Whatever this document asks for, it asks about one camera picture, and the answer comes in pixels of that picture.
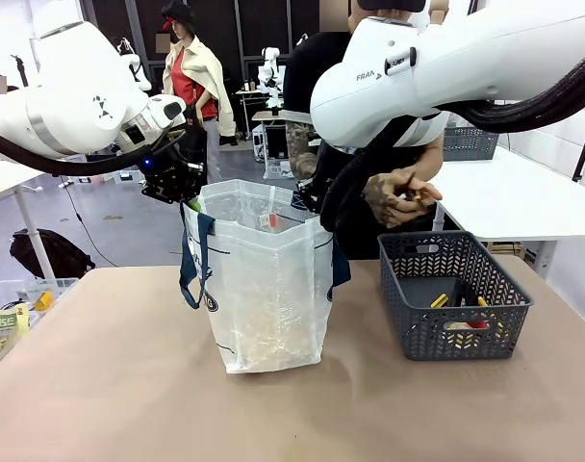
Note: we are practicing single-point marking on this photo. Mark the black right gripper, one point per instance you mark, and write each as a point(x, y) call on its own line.
point(311, 195)

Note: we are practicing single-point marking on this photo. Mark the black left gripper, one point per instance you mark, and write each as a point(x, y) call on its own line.
point(170, 175)

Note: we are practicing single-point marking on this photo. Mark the small gold item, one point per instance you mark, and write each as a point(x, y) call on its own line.
point(414, 195)

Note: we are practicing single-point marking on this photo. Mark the grey plastic perforated basket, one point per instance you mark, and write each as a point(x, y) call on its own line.
point(470, 143)
point(465, 269)

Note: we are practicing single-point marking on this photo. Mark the bare left forearm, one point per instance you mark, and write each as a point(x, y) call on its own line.
point(429, 154)

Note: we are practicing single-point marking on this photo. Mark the tattooed right forearm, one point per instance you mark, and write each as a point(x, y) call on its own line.
point(301, 149)

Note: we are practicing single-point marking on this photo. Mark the white lab robot arm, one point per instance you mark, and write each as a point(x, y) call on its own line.
point(136, 67)
point(271, 72)

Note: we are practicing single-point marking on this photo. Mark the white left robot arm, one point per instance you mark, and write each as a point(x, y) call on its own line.
point(76, 101)

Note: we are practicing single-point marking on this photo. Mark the tattooed right hand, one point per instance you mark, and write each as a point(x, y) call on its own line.
point(386, 197)

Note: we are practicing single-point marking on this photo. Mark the person's left hand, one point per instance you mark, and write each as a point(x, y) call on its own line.
point(427, 190)

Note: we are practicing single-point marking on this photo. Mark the clear storage bin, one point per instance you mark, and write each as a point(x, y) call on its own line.
point(278, 168)

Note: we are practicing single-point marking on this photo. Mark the white computer tower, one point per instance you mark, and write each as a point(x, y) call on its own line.
point(260, 142)

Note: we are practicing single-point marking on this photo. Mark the small grey lab table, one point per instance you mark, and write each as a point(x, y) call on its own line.
point(273, 115)

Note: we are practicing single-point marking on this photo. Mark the mannequin cream jacket black hat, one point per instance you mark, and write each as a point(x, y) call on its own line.
point(196, 82)

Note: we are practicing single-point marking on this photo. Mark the person in black t-shirt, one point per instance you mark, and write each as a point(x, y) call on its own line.
point(312, 72)

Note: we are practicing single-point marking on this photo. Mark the black backpack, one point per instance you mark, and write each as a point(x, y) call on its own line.
point(52, 252)

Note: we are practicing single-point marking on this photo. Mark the yellow marker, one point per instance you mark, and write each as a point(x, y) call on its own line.
point(440, 300)

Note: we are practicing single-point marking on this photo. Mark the black tube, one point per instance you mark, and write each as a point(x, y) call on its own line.
point(465, 294)

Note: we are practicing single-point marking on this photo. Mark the clear bin with yellow item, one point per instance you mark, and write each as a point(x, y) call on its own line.
point(33, 293)

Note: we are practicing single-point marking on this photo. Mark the white side table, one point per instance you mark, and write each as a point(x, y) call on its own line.
point(514, 192)

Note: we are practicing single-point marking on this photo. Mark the red small item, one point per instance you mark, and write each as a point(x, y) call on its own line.
point(477, 321)

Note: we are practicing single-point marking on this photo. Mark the thin black tripod stand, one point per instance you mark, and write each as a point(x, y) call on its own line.
point(20, 69)

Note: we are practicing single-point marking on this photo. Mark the cream snack package green print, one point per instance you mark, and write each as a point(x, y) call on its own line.
point(4, 332)

